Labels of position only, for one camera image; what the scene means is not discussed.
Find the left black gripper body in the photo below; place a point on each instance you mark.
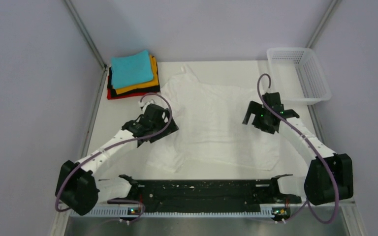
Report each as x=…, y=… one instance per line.
x=159, y=127

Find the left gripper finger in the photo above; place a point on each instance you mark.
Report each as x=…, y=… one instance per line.
x=143, y=139
x=166, y=118

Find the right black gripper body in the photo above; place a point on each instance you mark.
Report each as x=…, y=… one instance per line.
x=260, y=121

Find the white t shirt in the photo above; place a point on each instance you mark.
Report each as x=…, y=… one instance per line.
x=211, y=129

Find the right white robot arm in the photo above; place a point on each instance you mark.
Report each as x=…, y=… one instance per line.
x=329, y=176

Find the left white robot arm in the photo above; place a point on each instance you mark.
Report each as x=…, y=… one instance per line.
x=80, y=184

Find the folded black t shirt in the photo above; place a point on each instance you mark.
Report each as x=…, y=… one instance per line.
x=109, y=79

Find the folded red t shirt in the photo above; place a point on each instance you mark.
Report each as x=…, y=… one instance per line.
x=111, y=93

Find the white plastic basket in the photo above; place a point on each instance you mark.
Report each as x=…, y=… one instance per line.
x=298, y=76

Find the folded cyan t shirt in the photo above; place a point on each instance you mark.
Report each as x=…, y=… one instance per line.
x=131, y=70

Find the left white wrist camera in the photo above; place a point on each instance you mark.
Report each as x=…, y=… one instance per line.
x=143, y=105

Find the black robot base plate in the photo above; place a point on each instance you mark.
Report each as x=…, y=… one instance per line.
x=208, y=196

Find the white slotted cable duct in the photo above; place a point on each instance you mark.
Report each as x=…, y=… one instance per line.
x=132, y=211

